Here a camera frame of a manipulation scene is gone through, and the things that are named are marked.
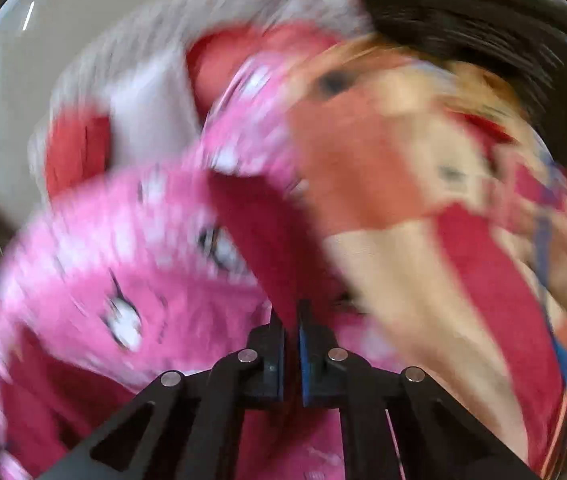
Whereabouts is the white pillow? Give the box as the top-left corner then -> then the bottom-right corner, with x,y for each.
110,55 -> 201,166

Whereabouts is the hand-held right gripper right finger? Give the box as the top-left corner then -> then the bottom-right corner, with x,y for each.
297,300 -> 539,480

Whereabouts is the dark red garment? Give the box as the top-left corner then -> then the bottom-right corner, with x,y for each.
203,167 -> 359,326

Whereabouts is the pink penguin print blanket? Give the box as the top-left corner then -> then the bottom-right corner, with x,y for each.
0,55 -> 414,480

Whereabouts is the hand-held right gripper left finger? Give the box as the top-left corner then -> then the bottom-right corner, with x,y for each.
38,310 -> 287,480

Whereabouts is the dark carved wooden cabinet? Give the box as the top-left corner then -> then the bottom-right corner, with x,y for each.
336,0 -> 567,173

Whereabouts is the orange printed blanket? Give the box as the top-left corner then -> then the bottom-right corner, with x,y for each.
288,45 -> 567,480

